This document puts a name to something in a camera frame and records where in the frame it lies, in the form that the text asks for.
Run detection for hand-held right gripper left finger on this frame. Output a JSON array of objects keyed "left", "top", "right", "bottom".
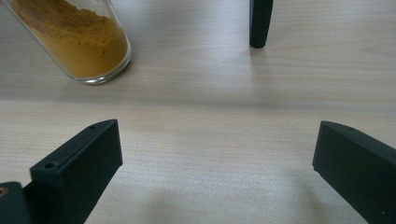
[{"left": 29, "top": 119, "right": 123, "bottom": 224}]

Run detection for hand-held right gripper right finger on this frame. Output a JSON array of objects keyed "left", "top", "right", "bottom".
[{"left": 312, "top": 120, "right": 396, "bottom": 224}]

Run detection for glass jar of orange powder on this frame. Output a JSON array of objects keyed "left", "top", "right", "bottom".
[{"left": 0, "top": 0, "right": 133, "bottom": 86}]

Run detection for small black table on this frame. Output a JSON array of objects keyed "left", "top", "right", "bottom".
[{"left": 248, "top": 0, "right": 275, "bottom": 49}]

